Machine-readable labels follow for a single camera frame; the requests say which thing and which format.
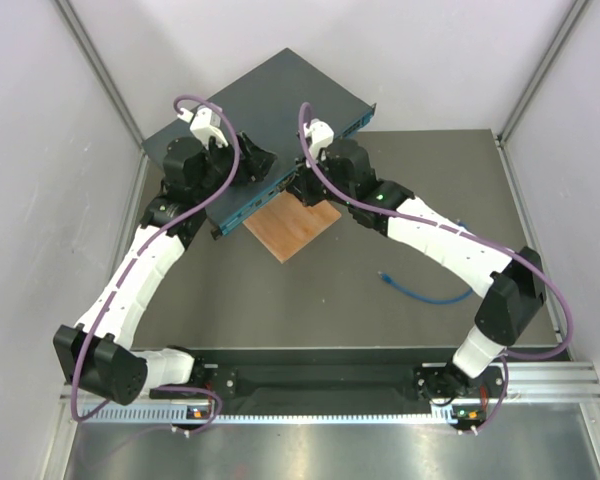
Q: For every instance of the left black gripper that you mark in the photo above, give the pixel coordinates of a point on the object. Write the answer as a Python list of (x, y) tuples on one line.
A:
[(254, 163)]

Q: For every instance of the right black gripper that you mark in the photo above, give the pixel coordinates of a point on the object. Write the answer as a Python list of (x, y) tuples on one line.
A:
[(300, 185)]

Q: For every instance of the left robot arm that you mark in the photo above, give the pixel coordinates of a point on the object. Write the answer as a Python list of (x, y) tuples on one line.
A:
[(95, 354)]

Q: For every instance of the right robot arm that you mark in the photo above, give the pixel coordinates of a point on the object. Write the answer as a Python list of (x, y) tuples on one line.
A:
[(510, 284)]

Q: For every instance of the wooden board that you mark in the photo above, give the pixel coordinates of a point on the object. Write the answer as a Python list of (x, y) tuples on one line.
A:
[(285, 226)]

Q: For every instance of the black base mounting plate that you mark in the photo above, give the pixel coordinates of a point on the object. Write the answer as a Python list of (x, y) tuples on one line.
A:
[(336, 381)]

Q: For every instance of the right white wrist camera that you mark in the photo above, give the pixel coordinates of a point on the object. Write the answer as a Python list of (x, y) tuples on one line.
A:
[(315, 136)]

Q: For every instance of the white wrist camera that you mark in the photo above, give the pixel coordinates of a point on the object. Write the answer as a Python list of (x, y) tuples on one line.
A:
[(204, 124), (315, 136)]

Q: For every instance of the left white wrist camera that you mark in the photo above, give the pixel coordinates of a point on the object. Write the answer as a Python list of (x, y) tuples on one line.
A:
[(204, 124)]

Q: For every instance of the blue-grey network switch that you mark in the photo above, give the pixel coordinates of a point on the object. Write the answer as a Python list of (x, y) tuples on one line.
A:
[(264, 103)]

